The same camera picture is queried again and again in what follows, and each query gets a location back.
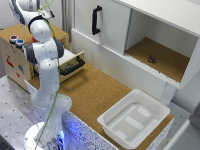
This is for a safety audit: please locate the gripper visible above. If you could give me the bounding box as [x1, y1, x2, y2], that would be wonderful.
[39, 7, 56, 20]

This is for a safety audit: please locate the blue button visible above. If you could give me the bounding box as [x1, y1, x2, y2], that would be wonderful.
[15, 38, 26, 49]

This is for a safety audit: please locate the red button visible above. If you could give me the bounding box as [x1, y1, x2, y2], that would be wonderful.
[8, 34, 19, 45]

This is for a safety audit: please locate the wooden drawer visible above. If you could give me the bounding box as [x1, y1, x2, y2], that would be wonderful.
[57, 49, 86, 83]

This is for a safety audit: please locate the white sliding door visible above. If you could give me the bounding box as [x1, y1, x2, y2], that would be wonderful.
[74, 0, 133, 55]

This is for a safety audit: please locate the wooden drawer box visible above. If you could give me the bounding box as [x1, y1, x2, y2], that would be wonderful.
[0, 23, 71, 92]

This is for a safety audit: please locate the purple block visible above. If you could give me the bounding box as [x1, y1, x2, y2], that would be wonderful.
[148, 55, 157, 64]

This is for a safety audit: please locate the white cabinet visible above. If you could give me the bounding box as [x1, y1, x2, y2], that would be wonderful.
[71, 0, 200, 108]

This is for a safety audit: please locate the white plastic box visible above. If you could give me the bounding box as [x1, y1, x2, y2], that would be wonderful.
[96, 88, 172, 150]

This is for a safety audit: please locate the black door handle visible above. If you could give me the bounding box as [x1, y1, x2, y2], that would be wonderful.
[91, 5, 104, 36]

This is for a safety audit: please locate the black drawer handle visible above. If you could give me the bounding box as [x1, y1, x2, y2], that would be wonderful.
[59, 55, 86, 77]

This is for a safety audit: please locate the green cable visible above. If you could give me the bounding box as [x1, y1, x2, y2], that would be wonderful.
[33, 0, 63, 150]

